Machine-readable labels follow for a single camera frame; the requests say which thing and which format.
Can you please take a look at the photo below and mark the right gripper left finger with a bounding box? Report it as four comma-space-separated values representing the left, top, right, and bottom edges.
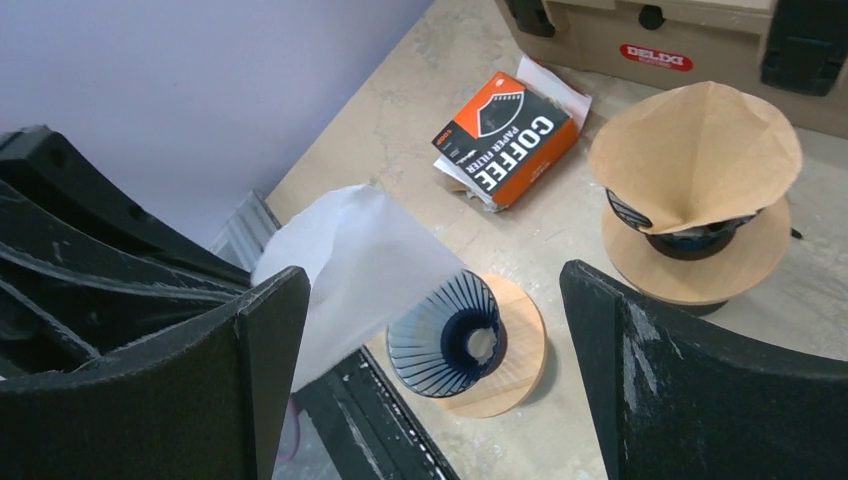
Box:
1, 266, 310, 479

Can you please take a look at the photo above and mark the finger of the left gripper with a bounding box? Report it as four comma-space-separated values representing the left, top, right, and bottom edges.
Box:
1, 198, 246, 378
1, 125, 249, 287

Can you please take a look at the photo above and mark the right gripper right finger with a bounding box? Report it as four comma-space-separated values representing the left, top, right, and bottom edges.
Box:
559, 260, 847, 479

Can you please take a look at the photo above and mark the wooden dripper ring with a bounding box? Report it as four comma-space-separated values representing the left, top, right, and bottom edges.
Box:
433, 272, 550, 420
601, 195, 794, 307

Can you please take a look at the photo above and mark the white paper coffee filter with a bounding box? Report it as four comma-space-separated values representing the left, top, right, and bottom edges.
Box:
251, 185, 464, 392

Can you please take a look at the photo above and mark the brown paper coffee filter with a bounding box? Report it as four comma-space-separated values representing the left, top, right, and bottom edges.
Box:
588, 81, 803, 234

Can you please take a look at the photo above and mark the blue plastic dripper cone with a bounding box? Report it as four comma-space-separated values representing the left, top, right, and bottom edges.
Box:
605, 189, 761, 261

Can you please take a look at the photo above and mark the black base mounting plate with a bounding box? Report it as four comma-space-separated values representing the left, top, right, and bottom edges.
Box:
293, 347, 459, 479

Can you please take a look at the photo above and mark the tan plastic toolbox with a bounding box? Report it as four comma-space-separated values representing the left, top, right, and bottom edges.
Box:
497, 0, 847, 138

